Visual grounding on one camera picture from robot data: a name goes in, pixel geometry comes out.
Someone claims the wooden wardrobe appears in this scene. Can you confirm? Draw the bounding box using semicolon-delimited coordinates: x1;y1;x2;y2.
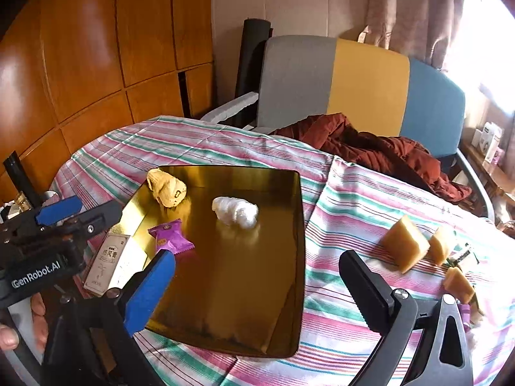
0;0;214;206

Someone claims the gold metal tray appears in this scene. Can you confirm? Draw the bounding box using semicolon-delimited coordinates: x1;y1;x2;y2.
82;165;306;358

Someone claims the wooden side shelf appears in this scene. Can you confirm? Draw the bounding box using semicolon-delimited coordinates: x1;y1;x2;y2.
461;141;515;210

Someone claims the small tan wrapped snack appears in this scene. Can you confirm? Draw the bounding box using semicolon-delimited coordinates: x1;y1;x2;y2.
427;225;457;266

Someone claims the white medicine box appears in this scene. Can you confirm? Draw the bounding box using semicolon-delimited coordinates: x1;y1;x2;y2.
82;231;149;296

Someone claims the red-brown jacket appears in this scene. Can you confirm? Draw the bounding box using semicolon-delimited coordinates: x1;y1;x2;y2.
270;113;472;204

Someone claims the patterned curtain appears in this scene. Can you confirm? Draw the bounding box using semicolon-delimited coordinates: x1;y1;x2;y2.
356;0;515;89

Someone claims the white plastic bag wad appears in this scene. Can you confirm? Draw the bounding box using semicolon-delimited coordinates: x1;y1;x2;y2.
211;196;259;226

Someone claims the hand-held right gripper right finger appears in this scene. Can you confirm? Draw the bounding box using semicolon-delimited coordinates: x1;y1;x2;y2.
339;250;475;386

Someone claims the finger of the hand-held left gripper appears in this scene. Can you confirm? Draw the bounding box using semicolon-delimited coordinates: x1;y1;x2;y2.
48;201;123;246
0;196;83;242

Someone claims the black upright panel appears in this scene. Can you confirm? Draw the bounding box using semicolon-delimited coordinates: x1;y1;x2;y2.
3;151;41;210

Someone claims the glass bottle gold cap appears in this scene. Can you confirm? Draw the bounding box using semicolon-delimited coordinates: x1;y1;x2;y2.
10;194;33;214

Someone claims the striped tablecloth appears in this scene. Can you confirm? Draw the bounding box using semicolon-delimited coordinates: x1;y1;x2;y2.
50;115;515;386

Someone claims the grey yellow blue chair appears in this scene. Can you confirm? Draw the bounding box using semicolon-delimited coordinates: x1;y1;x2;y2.
200;35;495;222

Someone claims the yellow plush toy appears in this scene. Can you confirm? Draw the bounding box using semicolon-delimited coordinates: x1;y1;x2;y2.
145;168;188;209

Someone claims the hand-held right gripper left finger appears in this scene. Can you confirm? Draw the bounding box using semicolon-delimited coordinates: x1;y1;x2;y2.
42;249;178;386

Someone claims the purple snack packet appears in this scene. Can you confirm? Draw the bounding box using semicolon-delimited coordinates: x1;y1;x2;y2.
147;218;196;255

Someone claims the large yellow sponge block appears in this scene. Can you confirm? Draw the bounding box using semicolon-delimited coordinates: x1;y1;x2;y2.
380;214;432;274

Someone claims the person's left hand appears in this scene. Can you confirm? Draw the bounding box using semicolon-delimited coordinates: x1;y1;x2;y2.
0;293;49;350

